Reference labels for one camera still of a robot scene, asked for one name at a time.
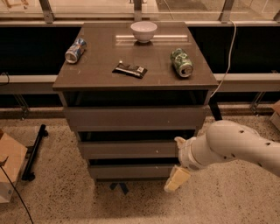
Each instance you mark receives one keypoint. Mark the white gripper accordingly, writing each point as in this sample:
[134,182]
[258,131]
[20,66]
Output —
[185,154]

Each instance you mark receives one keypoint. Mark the grey bottom drawer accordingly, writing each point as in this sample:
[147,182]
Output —
[131,172]

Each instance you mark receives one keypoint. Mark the grey drawer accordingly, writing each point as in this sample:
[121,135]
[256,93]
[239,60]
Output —
[131,172]
[135,118]
[135,149]

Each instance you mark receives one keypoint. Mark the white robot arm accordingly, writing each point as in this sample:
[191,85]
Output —
[222,142]

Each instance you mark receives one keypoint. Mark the grey middle drawer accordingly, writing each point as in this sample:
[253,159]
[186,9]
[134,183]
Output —
[135,149]

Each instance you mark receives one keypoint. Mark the grey drawer cabinet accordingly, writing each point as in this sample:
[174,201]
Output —
[91,82]

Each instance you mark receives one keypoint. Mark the grey top drawer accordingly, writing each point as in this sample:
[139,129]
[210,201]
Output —
[135,118]

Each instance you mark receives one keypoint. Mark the blue tape cross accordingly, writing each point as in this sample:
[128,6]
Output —
[123,187]

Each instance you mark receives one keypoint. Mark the green soda can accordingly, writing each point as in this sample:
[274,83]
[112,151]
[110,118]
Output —
[182,63]

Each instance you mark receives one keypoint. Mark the box at right edge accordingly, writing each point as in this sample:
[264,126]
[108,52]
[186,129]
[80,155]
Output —
[275,118]

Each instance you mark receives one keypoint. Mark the black snack bar wrapper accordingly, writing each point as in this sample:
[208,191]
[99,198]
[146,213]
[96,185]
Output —
[127,69]

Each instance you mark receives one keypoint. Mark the grey window railing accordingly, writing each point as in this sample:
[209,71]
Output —
[233,82]

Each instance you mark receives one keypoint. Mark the white ceramic bowl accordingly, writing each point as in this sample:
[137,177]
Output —
[143,31]

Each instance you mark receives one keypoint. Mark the blue crushed soda can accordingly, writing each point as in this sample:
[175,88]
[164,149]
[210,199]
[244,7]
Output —
[75,51]

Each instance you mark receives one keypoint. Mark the black metal stand base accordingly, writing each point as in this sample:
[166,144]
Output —
[32,153]

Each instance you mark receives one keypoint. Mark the cardboard box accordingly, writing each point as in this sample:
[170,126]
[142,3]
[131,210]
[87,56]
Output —
[12,155]

